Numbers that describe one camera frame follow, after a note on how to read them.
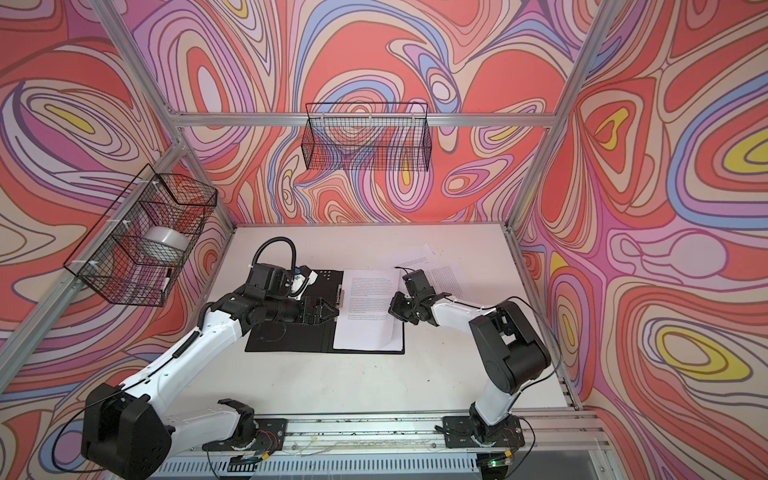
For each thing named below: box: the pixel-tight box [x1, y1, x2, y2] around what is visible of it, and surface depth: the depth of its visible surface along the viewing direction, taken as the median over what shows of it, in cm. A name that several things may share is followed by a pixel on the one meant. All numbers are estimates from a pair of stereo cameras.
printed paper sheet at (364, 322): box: [333, 268, 403, 351], surface depth 95 cm
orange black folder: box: [245, 269, 405, 355], surface depth 90 cm
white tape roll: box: [143, 226, 190, 264], surface depth 74 cm
